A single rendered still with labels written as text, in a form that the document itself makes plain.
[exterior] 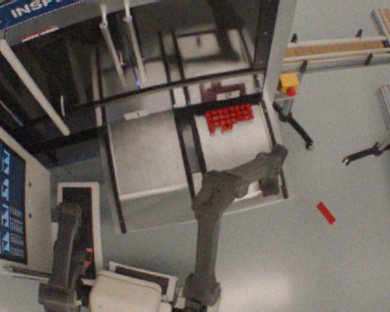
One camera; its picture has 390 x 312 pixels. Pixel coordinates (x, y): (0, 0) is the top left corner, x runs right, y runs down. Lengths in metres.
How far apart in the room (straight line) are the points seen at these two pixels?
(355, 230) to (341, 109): 0.77
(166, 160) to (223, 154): 0.21
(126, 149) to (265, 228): 1.09
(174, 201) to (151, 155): 0.20
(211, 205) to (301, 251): 1.61
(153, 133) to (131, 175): 0.18
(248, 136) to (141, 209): 0.49
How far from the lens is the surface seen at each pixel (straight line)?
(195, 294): 1.57
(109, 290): 1.51
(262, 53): 1.68
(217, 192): 1.37
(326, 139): 3.04
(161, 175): 2.02
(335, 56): 2.19
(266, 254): 2.87
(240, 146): 2.04
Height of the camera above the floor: 2.84
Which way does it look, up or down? 75 degrees down
